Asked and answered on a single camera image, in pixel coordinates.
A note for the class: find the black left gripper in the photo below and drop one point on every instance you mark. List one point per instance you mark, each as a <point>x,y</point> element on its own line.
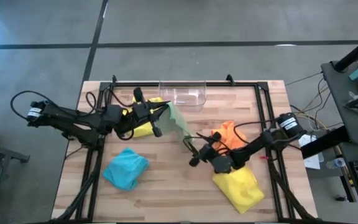
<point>141,113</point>

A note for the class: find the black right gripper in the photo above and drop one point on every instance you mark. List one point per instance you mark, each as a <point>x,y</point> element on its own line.
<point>208,152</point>

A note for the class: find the green microfiber towel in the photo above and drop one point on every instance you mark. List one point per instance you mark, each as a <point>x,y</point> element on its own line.
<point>174,121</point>

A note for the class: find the yellow microfiber towel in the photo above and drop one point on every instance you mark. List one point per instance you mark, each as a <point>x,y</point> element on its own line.
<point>141,130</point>
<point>241,193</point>

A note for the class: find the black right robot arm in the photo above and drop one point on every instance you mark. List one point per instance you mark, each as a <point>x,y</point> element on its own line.
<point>259,143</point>

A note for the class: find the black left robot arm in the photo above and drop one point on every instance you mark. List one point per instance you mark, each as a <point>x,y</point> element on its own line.
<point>73,119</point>

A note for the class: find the orange microfiber towel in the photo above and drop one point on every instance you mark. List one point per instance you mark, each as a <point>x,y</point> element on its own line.
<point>228,130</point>

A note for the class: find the blue microfiber towel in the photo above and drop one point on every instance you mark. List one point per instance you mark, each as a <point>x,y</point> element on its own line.
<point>126,169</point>

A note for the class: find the clear plastic bin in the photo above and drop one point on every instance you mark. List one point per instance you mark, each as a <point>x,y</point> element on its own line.
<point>182,93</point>

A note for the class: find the black clamp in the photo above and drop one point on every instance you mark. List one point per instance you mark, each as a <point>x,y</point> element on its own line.
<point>114,79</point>
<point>229,79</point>

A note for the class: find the white paper sheet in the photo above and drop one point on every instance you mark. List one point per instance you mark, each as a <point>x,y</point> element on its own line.
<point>314,161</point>

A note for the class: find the clear plastic bottle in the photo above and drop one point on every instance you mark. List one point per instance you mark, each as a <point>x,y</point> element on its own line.
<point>337,163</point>

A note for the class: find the grey side table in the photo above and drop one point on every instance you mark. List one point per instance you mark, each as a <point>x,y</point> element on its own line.
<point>337,102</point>

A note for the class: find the small black floor object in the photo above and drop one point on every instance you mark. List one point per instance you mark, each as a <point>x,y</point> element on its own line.
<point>340,198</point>

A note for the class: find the teal box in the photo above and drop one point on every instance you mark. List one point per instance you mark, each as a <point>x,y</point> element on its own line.
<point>357,74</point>

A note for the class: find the black pole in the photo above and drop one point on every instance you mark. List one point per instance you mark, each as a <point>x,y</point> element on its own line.
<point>357,51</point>

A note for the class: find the black aluminium frame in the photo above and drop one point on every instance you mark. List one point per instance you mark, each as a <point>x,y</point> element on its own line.
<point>213,84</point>

